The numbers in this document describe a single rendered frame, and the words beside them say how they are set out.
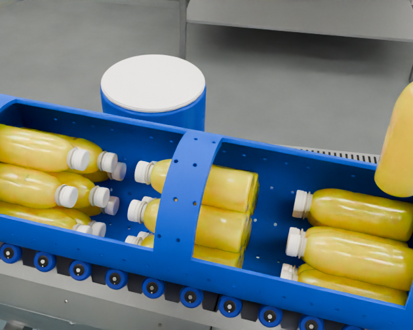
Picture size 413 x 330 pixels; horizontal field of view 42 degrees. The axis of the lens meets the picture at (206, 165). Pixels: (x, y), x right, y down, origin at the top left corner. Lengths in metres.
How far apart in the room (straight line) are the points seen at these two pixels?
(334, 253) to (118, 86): 0.78
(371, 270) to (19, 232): 0.60
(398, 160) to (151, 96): 0.75
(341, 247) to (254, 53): 2.94
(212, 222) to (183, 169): 0.11
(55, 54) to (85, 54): 0.20
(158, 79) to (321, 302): 0.80
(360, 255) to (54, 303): 0.62
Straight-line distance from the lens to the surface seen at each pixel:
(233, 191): 0.90
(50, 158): 1.00
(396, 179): 0.84
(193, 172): 0.87
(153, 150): 1.12
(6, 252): 1.15
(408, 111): 0.78
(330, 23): 3.61
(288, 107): 3.24
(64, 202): 1.00
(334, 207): 0.97
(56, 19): 4.23
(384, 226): 0.99
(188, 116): 1.39
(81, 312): 1.15
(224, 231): 0.91
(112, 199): 1.12
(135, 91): 1.41
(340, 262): 0.91
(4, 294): 1.22
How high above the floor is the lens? 1.80
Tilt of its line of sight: 41 degrees down
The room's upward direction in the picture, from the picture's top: 3 degrees clockwise
